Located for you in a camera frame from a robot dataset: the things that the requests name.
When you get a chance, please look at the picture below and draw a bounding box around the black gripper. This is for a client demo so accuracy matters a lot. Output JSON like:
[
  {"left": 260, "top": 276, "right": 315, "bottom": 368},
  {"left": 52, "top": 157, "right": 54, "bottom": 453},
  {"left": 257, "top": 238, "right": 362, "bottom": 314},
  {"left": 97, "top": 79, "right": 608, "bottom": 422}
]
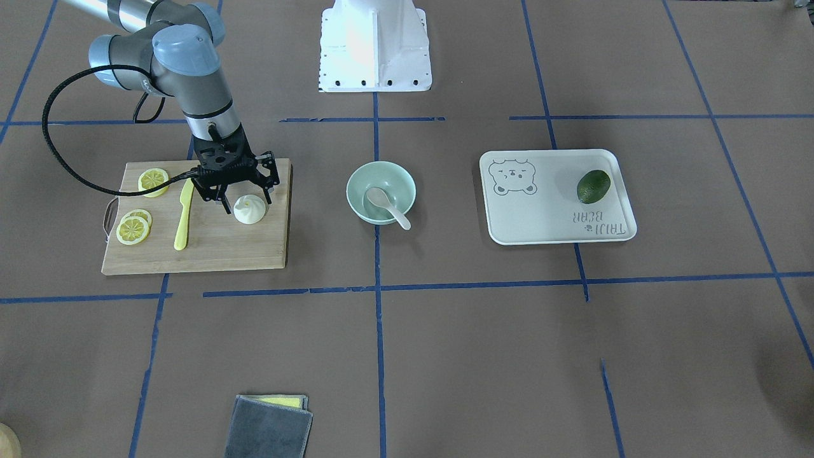
[{"left": 191, "top": 125, "right": 281, "bottom": 214}]

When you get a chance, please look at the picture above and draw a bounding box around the white spoon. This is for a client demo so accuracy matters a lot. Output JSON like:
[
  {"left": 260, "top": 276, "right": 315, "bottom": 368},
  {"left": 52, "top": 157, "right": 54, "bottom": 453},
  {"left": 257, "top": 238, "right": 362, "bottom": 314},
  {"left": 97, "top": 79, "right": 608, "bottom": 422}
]
[{"left": 364, "top": 186, "right": 412, "bottom": 231}]

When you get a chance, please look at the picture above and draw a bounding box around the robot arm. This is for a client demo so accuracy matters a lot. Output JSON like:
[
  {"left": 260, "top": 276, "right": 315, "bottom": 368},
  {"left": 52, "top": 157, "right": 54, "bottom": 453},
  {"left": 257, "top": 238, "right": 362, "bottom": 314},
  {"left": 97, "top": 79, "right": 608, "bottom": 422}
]
[{"left": 41, "top": 1, "right": 280, "bottom": 212}]

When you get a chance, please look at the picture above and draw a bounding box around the green bowl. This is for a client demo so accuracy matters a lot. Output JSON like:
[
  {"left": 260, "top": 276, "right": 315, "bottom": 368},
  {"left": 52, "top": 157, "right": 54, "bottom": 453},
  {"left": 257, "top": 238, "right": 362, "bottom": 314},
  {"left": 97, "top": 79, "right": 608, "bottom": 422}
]
[{"left": 345, "top": 160, "right": 418, "bottom": 225}]

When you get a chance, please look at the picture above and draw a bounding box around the yellow plastic knife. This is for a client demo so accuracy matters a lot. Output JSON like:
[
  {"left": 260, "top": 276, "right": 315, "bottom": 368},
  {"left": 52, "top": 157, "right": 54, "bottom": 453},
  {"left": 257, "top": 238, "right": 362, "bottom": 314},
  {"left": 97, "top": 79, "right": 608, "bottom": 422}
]
[{"left": 172, "top": 179, "right": 195, "bottom": 251}]

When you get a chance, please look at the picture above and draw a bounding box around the wooden cutting board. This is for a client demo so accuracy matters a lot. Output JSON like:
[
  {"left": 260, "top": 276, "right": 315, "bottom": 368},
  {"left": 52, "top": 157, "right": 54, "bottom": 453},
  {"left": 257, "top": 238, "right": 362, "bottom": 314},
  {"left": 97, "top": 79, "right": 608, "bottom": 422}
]
[{"left": 101, "top": 158, "right": 293, "bottom": 275}]

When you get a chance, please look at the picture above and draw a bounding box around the lemon slice pair front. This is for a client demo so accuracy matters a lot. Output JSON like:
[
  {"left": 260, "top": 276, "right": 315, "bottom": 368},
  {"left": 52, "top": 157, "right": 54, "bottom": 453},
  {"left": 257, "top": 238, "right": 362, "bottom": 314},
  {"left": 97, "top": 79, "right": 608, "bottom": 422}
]
[{"left": 114, "top": 209, "right": 153, "bottom": 246}]

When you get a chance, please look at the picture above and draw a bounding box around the yellow sponge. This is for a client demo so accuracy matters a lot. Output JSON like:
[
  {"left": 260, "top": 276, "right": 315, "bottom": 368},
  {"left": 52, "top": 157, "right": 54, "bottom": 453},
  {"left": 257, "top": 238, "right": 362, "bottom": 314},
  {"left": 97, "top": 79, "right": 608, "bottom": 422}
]
[{"left": 248, "top": 394, "right": 308, "bottom": 410}]

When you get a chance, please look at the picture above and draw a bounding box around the grey folded cloth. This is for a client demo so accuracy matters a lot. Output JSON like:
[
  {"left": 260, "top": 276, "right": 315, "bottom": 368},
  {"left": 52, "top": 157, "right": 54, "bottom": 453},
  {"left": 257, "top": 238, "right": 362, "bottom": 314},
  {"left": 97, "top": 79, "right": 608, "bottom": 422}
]
[{"left": 223, "top": 394, "right": 313, "bottom": 457}]

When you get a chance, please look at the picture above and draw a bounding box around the white bear tray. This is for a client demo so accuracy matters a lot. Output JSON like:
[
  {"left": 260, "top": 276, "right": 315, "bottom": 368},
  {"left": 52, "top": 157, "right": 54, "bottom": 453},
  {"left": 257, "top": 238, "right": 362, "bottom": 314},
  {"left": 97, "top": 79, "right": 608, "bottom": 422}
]
[{"left": 479, "top": 149, "right": 638, "bottom": 246}]

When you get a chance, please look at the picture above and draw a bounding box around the wooden stand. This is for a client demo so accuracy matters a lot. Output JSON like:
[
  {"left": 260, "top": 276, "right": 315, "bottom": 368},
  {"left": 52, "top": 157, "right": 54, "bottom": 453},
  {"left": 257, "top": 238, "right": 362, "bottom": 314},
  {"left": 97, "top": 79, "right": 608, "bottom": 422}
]
[{"left": 0, "top": 423, "right": 22, "bottom": 458}]

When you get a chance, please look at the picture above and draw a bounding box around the green avocado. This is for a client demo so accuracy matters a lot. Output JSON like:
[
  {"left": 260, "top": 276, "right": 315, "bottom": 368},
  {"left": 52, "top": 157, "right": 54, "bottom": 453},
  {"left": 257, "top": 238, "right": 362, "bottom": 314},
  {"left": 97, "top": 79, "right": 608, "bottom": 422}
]
[{"left": 576, "top": 169, "right": 612, "bottom": 205}]

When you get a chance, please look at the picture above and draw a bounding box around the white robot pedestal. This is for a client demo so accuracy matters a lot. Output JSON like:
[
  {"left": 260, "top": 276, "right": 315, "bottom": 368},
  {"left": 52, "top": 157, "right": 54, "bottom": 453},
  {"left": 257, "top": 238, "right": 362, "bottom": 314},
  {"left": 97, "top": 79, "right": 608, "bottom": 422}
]
[{"left": 318, "top": 1, "right": 433, "bottom": 93}]

